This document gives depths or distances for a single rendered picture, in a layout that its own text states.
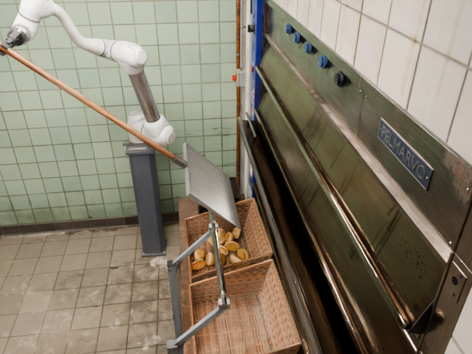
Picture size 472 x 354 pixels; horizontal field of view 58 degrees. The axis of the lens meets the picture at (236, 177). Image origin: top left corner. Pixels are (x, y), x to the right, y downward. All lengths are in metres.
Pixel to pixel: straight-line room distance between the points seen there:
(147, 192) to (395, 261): 2.50
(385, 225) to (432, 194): 0.21
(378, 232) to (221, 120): 2.58
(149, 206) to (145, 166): 0.36
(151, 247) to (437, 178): 2.99
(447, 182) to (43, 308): 3.09
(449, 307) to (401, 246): 0.20
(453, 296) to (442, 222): 0.14
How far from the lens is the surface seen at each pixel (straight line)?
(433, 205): 0.94
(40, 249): 4.08
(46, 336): 3.37
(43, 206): 4.10
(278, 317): 2.26
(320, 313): 1.41
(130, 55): 2.62
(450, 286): 0.91
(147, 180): 3.27
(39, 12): 2.42
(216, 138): 3.63
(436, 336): 1.00
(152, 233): 3.57
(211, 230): 2.06
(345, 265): 1.39
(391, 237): 1.09
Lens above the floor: 2.46
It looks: 32 degrees down
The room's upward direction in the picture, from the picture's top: straight up
